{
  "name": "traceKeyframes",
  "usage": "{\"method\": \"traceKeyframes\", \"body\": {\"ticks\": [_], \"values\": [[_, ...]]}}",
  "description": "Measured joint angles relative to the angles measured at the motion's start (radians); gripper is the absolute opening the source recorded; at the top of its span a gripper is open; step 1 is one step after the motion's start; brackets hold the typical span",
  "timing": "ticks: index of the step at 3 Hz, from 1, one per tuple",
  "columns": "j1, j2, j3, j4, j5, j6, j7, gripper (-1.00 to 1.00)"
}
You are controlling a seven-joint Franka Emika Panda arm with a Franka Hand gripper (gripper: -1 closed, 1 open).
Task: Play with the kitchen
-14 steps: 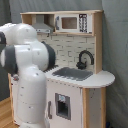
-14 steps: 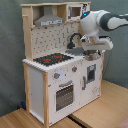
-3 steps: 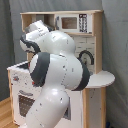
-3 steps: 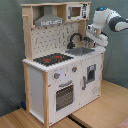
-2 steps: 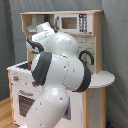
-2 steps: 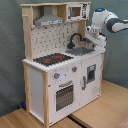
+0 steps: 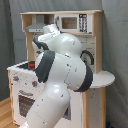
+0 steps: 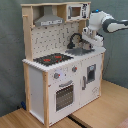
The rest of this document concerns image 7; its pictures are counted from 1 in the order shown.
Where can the red stove knob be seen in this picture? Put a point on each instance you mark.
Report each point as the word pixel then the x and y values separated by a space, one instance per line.
pixel 15 78
pixel 34 83

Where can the right red stove knob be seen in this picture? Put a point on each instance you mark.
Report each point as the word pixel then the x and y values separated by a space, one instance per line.
pixel 34 83

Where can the black toy faucet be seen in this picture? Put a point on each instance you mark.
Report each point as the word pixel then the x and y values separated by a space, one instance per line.
pixel 89 54

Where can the left red stove knob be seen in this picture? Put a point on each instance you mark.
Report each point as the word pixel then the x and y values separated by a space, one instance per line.
pixel 15 78

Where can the black toy stovetop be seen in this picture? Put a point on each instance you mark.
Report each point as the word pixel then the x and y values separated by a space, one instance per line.
pixel 28 65

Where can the toy oven door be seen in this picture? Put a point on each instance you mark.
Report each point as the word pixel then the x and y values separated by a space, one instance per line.
pixel 25 101

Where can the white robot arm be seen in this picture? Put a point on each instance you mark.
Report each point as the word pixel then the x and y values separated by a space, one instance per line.
pixel 60 68

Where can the wooden toy kitchen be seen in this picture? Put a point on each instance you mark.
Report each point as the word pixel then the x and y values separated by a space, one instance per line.
pixel 86 109

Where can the grey range hood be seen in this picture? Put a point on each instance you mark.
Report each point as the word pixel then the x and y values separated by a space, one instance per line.
pixel 38 22

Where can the toy microwave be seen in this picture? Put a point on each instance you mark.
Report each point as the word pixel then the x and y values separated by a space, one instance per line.
pixel 74 23

